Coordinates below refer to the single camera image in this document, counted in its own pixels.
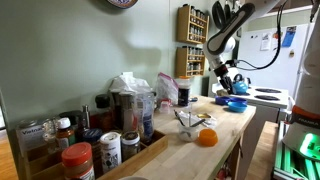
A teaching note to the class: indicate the clear plastic zip bag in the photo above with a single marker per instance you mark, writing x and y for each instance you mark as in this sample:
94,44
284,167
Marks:
166,87

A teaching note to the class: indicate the white plastic bag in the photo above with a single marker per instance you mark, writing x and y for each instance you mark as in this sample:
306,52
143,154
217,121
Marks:
128,83

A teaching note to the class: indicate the brown bottle with white cap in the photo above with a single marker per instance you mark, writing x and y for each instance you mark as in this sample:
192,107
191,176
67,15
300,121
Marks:
65,135

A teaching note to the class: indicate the light blue plastic bowl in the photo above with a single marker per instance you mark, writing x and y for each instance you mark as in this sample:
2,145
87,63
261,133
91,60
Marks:
237,107

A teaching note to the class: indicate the white paper on refrigerator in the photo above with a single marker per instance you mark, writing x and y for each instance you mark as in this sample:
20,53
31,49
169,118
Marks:
265,41

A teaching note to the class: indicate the dark jar with orange lid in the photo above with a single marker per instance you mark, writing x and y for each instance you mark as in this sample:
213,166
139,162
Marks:
184,93

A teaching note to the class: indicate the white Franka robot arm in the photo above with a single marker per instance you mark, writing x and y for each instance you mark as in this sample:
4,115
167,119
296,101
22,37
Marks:
230,30

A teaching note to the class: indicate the tall glass press jar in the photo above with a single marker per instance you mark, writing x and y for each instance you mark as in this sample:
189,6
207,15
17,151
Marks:
128,111

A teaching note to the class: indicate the white refrigerator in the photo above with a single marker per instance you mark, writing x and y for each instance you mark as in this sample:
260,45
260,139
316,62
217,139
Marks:
276,66

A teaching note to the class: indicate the steel pepper grinder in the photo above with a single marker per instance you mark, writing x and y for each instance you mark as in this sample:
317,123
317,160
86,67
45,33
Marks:
86,116

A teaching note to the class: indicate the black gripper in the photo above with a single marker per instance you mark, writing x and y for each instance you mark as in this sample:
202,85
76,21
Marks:
220,70

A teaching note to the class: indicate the box with Vietnam label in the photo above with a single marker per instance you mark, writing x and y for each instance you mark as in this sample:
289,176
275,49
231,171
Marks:
30,135

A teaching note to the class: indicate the metal robot mounting stand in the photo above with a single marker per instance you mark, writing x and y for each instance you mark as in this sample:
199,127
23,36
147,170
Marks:
293,163

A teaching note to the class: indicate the blue paper on refrigerator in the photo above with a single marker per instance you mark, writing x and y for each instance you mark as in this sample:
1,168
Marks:
288,36

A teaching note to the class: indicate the black hanging pan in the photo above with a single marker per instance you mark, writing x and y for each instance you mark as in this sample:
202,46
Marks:
218,15
228,10

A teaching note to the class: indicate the wooden wall spice rack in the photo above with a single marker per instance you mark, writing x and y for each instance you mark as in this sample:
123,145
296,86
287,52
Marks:
181,66
182,30

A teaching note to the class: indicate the small clear container pink lid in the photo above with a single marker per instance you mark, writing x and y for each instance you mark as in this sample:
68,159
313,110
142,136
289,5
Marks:
165,107

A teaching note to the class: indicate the wooden spice tray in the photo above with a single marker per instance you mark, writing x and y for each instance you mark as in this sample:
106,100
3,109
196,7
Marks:
153,145

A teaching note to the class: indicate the small clear glass jar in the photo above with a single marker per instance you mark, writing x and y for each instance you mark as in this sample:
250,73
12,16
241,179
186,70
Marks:
50,129

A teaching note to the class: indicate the jar with blue lid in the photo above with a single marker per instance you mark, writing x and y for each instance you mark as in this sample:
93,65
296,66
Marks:
92,135

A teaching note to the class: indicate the dark bottle with black cap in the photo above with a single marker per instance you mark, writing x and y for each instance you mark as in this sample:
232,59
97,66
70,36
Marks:
103,113

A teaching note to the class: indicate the patterned decorative wall plate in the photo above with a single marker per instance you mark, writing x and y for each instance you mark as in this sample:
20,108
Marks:
122,3

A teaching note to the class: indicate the white electric stove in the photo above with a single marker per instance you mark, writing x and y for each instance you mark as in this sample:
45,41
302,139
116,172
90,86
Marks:
266,98

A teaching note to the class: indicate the white spice shaker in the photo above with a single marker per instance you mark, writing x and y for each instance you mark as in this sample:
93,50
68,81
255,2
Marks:
110,153

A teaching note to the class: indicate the gold metal lid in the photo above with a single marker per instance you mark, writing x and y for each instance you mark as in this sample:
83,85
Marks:
204,116

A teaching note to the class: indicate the clear plastic container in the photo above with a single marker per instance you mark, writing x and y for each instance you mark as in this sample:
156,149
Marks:
188,133

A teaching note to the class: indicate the wooden butcher block table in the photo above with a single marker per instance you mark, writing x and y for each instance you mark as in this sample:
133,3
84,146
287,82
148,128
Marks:
186,160

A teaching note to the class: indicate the dark tall glass bottle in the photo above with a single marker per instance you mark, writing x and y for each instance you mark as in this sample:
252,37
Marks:
115,108

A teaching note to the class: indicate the jar with red lid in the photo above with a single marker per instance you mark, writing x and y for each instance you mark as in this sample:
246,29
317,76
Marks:
78,163

